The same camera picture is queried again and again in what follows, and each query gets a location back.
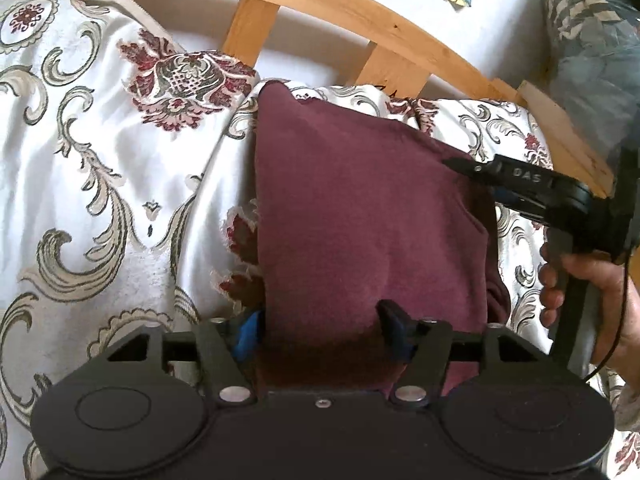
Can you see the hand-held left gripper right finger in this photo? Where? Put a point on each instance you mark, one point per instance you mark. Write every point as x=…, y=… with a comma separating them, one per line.
x=395, y=322

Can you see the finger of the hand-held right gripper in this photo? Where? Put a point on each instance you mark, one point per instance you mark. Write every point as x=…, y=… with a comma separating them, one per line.
x=520, y=205
x=480, y=168

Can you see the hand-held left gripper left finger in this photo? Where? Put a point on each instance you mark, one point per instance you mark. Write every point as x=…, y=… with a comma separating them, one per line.
x=247, y=337

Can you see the maroon long-sleeve shirt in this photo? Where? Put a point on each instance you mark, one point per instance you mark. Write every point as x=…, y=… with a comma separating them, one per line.
x=360, y=220

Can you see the person's right hand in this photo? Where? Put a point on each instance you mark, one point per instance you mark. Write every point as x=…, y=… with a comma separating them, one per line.
x=607, y=285

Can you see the plastic-wrapped grey bundle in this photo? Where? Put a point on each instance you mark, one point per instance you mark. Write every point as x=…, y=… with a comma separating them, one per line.
x=595, y=60

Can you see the white floral bedspread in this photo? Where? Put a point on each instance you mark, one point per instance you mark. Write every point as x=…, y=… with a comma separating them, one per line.
x=100, y=170

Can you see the wooden slatted bed headboard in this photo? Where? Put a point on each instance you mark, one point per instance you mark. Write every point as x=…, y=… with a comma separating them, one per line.
x=310, y=5

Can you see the wooden bed side rail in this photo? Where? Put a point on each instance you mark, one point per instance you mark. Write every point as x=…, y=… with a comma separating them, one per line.
x=565, y=135

